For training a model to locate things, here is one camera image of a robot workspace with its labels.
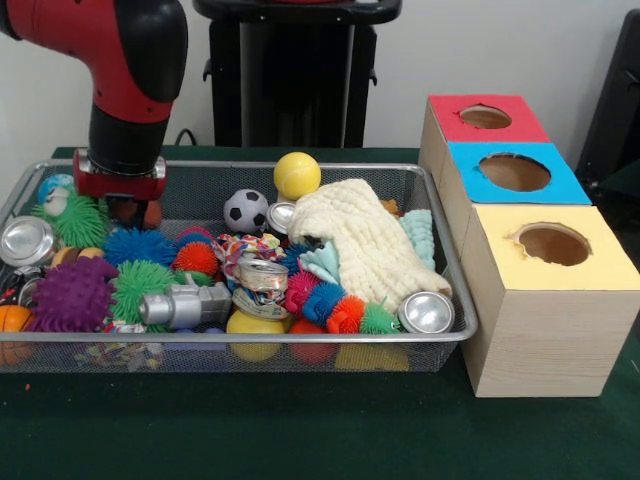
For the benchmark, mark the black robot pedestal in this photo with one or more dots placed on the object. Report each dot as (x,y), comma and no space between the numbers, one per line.
(295,75)

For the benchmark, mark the bag of coloured spiky balls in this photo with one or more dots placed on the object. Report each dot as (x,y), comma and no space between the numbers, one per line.
(335,305)

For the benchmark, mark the brown toy football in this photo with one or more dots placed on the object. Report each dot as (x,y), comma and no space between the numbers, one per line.
(140,213)

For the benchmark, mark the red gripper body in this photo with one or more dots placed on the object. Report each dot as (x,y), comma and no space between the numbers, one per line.
(115,185)

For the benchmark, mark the crushed silver can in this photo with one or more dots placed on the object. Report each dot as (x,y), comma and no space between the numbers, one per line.
(27,240)

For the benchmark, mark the purple spiky ball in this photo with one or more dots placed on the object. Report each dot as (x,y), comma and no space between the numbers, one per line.
(70,295)

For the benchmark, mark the clear mesh bin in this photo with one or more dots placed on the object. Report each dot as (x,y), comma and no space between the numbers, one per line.
(448,312)

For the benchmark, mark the green spiky ball with eyes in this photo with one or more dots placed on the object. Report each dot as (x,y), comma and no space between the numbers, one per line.
(78,220)

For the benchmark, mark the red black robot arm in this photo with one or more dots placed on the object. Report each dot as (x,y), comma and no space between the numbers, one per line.
(120,60)

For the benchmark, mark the yellow ball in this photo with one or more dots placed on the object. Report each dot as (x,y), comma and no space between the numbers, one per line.
(297,175)

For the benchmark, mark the blue spiky ball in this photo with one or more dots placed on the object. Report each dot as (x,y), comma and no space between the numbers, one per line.
(138,247)

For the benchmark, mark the cream knitted cloth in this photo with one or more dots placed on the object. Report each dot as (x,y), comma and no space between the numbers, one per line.
(365,240)

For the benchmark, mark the mint green cloth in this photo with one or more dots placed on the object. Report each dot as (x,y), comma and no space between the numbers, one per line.
(418,235)

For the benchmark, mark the small soccer ball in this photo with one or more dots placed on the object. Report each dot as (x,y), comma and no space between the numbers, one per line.
(245,210)

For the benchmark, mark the wooden box with three holes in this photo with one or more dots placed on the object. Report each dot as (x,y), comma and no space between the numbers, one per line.
(550,320)

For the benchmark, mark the red silver soda can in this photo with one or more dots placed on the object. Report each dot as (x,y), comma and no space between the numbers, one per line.
(425,313)

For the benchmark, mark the plain green spiky ball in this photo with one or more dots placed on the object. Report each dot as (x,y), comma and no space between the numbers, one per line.
(140,288)

